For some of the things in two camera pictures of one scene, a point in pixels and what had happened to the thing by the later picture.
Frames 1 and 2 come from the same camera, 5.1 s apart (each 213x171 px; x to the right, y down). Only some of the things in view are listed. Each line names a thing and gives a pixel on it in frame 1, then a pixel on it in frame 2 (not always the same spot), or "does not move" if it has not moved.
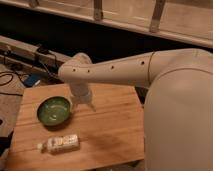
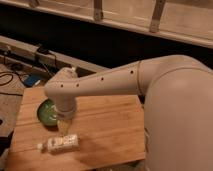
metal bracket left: x=98 y=13 does not move
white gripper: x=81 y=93 to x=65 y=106
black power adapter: x=43 y=50 does not move
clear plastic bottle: x=59 y=144 does not move
